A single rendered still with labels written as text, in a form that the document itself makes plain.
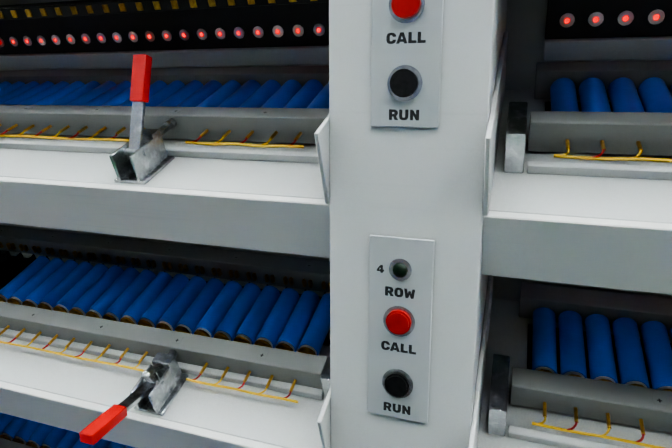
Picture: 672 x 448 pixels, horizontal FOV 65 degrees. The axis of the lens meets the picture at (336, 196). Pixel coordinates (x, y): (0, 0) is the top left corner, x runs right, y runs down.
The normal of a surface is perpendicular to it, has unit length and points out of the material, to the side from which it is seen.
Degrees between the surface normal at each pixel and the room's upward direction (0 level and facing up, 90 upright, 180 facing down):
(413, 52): 90
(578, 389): 22
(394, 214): 90
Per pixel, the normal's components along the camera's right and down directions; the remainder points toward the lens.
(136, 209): -0.30, 0.54
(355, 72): -0.32, 0.19
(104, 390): -0.12, -0.84
